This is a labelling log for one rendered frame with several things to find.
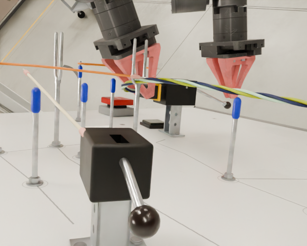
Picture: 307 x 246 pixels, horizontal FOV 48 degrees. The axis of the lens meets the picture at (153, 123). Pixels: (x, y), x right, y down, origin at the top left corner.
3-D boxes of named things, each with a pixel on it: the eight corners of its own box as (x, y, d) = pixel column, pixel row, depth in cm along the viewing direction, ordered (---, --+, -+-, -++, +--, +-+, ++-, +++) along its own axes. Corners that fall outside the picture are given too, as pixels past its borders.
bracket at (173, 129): (185, 136, 55) (187, 105, 54) (172, 136, 54) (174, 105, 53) (170, 130, 59) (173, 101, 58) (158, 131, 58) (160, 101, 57)
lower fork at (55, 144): (46, 145, 44) (48, 30, 41) (59, 143, 45) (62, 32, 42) (52, 149, 42) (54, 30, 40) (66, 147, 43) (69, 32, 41)
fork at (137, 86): (137, 146, 47) (144, 39, 44) (143, 149, 45) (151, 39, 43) (124, 147, 46) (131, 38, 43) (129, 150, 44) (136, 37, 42)
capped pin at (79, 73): (84, 121, 61) (86, 60, 60) (77, 122, 60) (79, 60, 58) (78, 120, 62) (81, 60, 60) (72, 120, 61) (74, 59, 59)
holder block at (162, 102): (195, 105, 55) (197, 80, 55) (165, 105, 53) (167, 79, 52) (181, 102, 59) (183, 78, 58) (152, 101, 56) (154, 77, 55)
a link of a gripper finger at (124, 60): (136, 109, 48) (113, 45, 45) (118, 102, 54) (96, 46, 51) (175, 90, 50) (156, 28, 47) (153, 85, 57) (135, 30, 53)
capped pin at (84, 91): (75, 154, 40) (77, 81, 39) (88, 155, 41) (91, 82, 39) (75, 158, 39) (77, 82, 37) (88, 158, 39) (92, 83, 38)
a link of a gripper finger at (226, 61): (226, 102, 57) (225, 45, 55) (201, 97, 63) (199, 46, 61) (256, 96, 60) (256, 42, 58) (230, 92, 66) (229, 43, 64)
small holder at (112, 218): (87, 343, 14) (95, 175, 13) (67, 234, 22) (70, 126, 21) (189, 322, 16) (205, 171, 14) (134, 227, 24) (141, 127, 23)
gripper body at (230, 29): (235, 53, 53) (235, 4, 52) (197, 53, 62) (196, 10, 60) (266, 50, 56) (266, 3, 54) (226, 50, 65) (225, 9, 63)
